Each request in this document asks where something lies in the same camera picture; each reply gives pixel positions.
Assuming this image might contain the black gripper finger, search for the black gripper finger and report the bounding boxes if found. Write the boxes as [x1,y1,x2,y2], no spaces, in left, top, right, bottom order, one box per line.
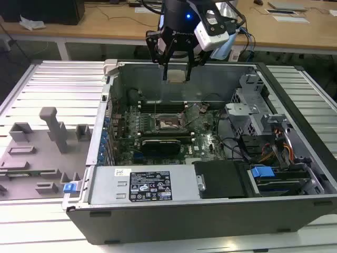
[145,30,176,81]
[185,38,211,81]

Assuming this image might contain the silver CPU plate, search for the silver CPU plate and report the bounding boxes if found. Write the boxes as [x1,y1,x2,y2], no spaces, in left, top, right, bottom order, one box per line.
[167,69,189,84]

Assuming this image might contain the CPU socket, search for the CPU socket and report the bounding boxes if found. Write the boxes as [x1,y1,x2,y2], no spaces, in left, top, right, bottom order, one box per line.
[154,113,183,132]

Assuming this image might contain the pale blue teach pendant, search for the pale blue teach pendant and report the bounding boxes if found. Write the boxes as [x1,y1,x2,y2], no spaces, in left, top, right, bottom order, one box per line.
[210,28,239,60]

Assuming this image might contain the installed black RAM sticks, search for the installed black RAM sticks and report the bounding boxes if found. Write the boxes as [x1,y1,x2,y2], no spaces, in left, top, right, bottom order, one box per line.
[136,100,189,112]

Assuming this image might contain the wooden desk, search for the wooden desk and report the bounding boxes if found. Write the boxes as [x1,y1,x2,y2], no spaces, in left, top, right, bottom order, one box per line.
[0,0,337,56]

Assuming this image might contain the silver drive cage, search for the silver drive cage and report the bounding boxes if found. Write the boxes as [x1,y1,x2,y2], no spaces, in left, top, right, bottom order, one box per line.
[225,73,288,135]

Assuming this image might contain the green motherboard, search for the green motherboard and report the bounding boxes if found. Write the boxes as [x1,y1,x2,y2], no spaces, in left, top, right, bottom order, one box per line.
[110,101,230,166]

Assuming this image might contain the black graphics card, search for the black graphics card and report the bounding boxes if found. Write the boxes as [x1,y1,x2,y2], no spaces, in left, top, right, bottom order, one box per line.
[141,138,183,157]

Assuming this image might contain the grey flat laptop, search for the grey flat laptop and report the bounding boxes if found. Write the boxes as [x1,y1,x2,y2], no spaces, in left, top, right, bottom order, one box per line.
[267,1,308,12]

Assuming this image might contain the black computer tower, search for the black computer tower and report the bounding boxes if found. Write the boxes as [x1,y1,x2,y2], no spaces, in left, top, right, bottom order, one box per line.
[0,0,86,26]

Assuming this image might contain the black optical drive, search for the black optical drive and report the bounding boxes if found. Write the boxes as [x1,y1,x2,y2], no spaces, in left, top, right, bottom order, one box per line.
[193,160,247,200]

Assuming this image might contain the crumpled white paper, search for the crumpled white paper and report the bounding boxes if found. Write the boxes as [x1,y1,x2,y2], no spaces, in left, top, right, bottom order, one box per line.
[19,14,47,30]

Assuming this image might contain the blue disk carrier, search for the blue disk carrier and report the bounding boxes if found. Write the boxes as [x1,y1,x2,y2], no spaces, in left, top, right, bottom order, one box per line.
[251,165,275,183]

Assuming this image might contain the silver power supply with label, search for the silver power supply with label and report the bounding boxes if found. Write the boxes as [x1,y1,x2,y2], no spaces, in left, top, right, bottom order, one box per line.
[88,165,201,205]

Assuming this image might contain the black open PC case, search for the black open PC case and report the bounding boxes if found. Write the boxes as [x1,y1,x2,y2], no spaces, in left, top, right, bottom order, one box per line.
[62,59,337,246]

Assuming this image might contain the blue case latch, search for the blue case latch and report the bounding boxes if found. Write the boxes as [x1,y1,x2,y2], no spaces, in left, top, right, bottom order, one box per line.
[63,183,80,195]

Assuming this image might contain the grey parts rack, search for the grey parts rack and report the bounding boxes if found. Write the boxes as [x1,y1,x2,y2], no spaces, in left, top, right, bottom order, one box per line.
[0,106,93,201]

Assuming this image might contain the green RAM stick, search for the green RAM stick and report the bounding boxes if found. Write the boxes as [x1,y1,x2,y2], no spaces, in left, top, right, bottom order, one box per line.
[0,171,57,178]

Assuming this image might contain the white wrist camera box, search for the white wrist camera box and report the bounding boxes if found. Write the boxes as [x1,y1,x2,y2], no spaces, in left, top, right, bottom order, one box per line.
[194,9,230,51]

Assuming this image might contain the blue cable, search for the blue cable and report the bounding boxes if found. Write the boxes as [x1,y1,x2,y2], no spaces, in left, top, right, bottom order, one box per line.
[241,26,255,63]

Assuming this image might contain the orange and yellow wires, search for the orange and yellow wires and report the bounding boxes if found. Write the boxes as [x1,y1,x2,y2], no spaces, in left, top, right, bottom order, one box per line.
[259,128,295,163]

